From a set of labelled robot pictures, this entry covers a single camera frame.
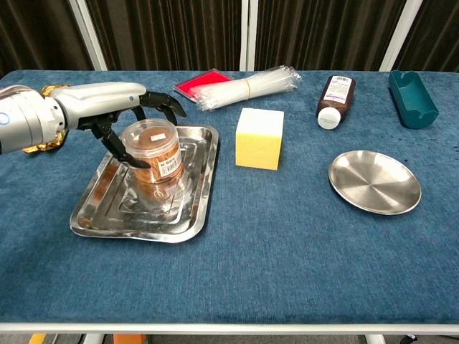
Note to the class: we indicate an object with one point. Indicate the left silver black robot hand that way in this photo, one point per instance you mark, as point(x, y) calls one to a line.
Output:
point(100, 102)

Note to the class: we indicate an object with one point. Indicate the blue velvet tablecloth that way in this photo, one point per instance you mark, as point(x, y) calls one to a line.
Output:
point(269, 251)

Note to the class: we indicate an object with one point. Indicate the yellow cube block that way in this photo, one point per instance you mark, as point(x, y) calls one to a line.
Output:
point(258, 143)

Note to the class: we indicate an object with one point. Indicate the bundle of clear wrapped straws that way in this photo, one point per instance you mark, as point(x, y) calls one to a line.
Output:
point(244, 89)

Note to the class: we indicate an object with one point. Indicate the white table frame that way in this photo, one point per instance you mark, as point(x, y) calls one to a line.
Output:
point(229, 328)

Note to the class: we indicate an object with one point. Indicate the teal plastic holder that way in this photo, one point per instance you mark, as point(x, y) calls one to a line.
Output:
point(416, 107)

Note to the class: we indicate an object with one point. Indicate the round stainless steel plate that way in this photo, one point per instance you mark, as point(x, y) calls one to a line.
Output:
point(374, 182)

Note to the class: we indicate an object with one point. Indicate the white partition frame post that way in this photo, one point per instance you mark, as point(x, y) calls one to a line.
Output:
point(87, 32)
point(248, 32)
point(401, 32)

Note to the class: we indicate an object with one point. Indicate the brown bottle with white cap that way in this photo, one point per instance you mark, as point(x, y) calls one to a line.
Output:
point(335, 96)

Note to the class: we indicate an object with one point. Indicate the red flat plastic case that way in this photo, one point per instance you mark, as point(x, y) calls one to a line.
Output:
point(204, 79)

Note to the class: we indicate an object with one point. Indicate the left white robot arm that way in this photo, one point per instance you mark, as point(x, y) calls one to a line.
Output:
point(28, 118)

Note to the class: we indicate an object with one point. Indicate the rectangular stainless steel tray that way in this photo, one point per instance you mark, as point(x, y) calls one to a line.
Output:
point(107, 215)

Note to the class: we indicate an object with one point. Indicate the gold foil snack package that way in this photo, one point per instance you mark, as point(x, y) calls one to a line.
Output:
point(46, 145)

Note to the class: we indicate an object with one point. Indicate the dark brown curtain panel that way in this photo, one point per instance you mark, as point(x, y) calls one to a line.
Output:
point(165, 32)
point(36, 32)
point(322, 32)
point(437, 32)

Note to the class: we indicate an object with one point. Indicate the clear jar of rubber bands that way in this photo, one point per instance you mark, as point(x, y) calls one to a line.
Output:
point(157, 150)

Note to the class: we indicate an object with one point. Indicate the orange box under table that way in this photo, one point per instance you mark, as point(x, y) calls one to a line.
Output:
point(129, 339)

